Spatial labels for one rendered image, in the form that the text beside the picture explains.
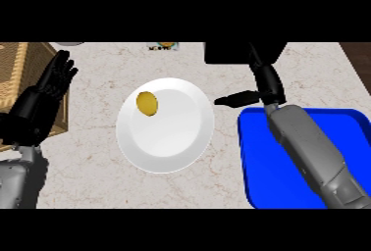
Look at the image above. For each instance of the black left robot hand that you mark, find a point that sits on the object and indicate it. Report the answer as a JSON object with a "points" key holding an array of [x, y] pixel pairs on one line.
{"points": [[36, 104]]}

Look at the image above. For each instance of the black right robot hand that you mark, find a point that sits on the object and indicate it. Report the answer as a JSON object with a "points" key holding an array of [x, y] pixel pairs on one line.
{"points": [[271, 86]]}

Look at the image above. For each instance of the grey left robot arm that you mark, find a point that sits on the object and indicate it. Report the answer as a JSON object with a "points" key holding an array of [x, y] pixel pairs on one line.
{"points": [[17, 178]]}

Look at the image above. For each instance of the yellow lemon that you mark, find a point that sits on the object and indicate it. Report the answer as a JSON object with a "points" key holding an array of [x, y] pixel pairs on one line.
{"points": [[147, 104]]}

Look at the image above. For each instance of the white plate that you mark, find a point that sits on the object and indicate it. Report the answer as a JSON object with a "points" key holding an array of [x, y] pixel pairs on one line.
{"points": [[169, 137]]}

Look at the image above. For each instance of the blue tray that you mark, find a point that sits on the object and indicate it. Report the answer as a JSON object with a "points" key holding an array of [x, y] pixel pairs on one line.
{"points": [[271, 176]]}

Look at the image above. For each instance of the black appliance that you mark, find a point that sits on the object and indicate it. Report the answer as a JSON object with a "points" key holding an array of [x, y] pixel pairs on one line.
{"points": [[226, 52]]}

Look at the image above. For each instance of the grey round object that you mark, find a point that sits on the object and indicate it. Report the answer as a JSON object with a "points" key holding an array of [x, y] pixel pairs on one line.
{"points": [[70, 43]]}

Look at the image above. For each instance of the dark brown wooden panel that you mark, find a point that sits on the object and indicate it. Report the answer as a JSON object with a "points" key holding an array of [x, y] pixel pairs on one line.
{"points": [[359, 59]]}

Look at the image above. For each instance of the small printed box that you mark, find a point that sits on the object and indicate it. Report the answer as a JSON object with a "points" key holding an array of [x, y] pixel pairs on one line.
{"points": [[163, 46]]}

